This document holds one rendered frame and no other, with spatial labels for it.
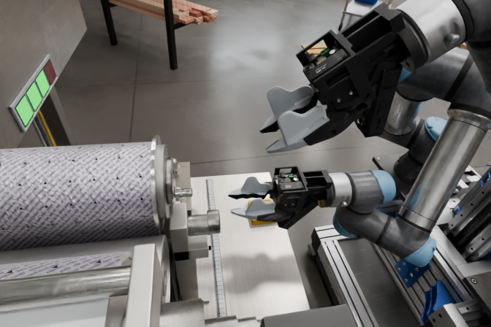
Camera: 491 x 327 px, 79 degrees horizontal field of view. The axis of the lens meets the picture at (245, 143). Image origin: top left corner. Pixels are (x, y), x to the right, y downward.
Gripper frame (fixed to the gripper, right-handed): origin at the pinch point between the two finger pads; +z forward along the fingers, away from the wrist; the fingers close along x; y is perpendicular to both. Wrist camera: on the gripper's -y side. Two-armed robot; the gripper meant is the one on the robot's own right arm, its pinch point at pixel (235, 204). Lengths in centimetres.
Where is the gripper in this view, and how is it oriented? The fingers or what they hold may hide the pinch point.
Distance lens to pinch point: 65.4
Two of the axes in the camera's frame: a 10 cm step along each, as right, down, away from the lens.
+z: -9.8, 0.5, -1.7
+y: 0.8, -7.5, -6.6
